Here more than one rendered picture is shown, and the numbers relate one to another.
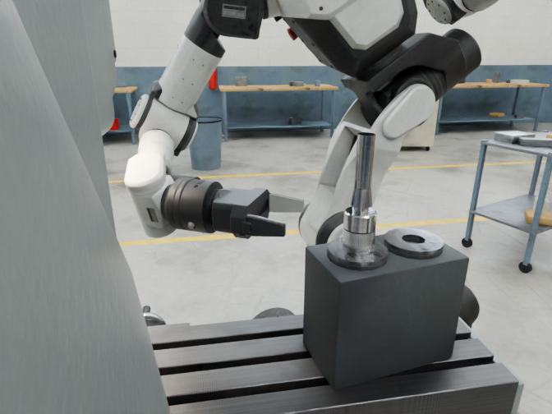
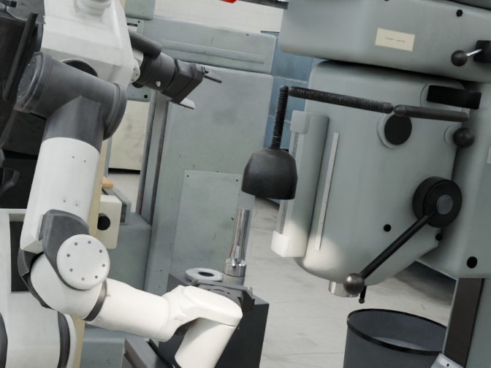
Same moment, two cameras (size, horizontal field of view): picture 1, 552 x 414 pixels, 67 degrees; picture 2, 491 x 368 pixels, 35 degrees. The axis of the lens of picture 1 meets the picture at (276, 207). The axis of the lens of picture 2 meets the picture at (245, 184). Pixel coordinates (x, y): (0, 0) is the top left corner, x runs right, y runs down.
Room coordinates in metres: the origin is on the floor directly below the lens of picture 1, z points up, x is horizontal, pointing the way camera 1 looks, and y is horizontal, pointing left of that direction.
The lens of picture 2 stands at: (1.01, 1.35, 1.61)
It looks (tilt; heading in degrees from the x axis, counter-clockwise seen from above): 9 degrees down; 253
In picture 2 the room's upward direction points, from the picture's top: 9 degrees clockwise
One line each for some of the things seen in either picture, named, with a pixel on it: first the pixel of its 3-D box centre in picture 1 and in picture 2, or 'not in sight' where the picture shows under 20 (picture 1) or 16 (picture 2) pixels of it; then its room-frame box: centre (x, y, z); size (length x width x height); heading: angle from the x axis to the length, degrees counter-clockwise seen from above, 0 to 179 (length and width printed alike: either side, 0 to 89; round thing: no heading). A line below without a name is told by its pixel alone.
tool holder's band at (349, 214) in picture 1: (360, 213); (235, 263); (0.56, -0.12, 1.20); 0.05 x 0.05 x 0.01
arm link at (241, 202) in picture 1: (224, 209); (217, 307); (0.65, 0.09, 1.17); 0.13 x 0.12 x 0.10; 162
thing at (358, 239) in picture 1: (359, 232); (233, 277); (0.56, -0.12, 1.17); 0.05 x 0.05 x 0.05
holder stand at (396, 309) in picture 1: (380, 299); (211, 326); (0.58, -0.17, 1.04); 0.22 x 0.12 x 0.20; 110
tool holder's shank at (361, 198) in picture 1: (363, 173); (240, 235); (0.56, -0.12, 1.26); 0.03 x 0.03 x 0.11
